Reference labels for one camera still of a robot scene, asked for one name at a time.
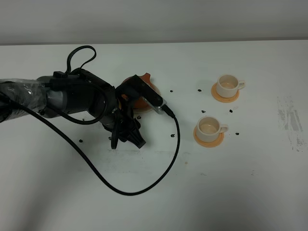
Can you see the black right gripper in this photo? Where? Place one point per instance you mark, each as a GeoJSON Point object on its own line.
{"type": "Point", "coordinates": [119, 118]}

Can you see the brown clay teapot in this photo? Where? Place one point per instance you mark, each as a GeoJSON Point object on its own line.
{"type": "Point", "coordinates": [142, 103]}

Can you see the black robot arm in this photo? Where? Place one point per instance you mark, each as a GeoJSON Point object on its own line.
{"type": "Point", "coordinates": [78, 96]}

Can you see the beige teapot saucer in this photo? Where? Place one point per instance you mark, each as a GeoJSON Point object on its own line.
{"type": "Point", "coordinates": [154, 91]}

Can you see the near white teacup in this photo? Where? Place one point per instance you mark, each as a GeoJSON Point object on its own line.
{"type": "Point", "coordinates": [209, 128]}

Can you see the white teacup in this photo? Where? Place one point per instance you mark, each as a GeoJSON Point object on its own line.
{"type": "Point", "coordinates": [209, 128]}
{"type": "Point", "coordinates": [228, 85]}

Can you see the near orange coaster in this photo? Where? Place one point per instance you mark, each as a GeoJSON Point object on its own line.
{"type": "Point", "coordinates": [212, 144]}

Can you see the far white teacup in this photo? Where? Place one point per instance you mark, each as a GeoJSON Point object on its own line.
{"type": "Point", "coordinates": [228, 85]}

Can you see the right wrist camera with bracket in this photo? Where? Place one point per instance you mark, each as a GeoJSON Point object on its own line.
{"type": "Point", "coordinates": [144, 92]}

